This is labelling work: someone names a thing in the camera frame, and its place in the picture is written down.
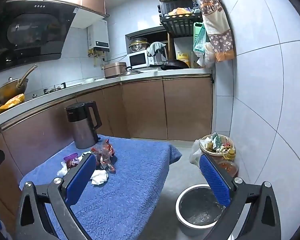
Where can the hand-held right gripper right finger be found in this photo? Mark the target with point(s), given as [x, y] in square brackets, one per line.
[215, 180]

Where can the steel electric kettle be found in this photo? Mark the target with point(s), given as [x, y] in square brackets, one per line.
[83, 127]

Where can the blue terry towel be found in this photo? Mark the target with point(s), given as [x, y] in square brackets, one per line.
[130, 180]

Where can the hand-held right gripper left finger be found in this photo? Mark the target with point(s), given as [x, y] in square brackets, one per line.
[80, 177]

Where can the flat white tissue paper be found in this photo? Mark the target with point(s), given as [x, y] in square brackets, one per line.
[62, 171]

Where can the black kitchen rack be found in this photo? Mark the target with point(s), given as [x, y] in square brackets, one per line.
[181, 25]

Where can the green plastic bag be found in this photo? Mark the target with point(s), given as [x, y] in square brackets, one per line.
[198, 38]

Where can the white water heater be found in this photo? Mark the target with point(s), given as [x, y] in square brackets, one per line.
[98, 36]

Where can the beige overfilled waste bin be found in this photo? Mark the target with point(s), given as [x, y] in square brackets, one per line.
[216, 143]

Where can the copper rice cooker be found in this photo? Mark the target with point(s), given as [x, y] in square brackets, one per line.
[113, 70]

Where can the brown kitchen cabinet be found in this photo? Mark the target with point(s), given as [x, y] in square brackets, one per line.
[145, 107]

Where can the white microwave oven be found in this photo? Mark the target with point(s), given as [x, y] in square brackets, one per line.
[138, 59]

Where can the cooking oil bottle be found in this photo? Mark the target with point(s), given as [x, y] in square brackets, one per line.
[227, 166]

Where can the yellow oil jug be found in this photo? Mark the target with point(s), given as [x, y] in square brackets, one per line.
[183, 58]

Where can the glass blender jug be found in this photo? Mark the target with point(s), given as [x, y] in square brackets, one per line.
[160, 57]

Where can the grey cloth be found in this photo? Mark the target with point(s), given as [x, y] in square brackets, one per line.
[155, 47]

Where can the clear red plastic wrapper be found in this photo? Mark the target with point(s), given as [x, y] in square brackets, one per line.
[100, 158]

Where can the clear crumpled plastic bag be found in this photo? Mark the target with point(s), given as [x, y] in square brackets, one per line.
[195, 152]

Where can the black frying pan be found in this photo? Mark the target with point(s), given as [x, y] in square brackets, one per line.
[175, 64]

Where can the orange packet on rack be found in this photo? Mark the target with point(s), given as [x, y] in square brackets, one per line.
[180, 11]

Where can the stack of metal bowls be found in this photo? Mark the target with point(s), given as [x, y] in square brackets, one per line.
[138, 45]

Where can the gas stove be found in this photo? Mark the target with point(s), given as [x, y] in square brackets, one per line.
[51, 88]

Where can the black glass range hood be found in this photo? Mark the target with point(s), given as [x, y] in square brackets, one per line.
[40, 35]

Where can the glass pot lid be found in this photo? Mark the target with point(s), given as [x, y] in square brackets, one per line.
[131, 72]

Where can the floral patchwork apron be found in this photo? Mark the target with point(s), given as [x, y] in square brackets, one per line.
[216, 22]

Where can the purple plastic lid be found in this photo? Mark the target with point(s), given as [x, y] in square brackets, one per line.
[70, 157]

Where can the white plastic bag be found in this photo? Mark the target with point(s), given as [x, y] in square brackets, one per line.
[208, 55]

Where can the white-rimmed round waste bin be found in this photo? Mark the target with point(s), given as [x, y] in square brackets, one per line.
[197, 212]

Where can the yellow food packet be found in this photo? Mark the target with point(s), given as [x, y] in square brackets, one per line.
[11, 103]

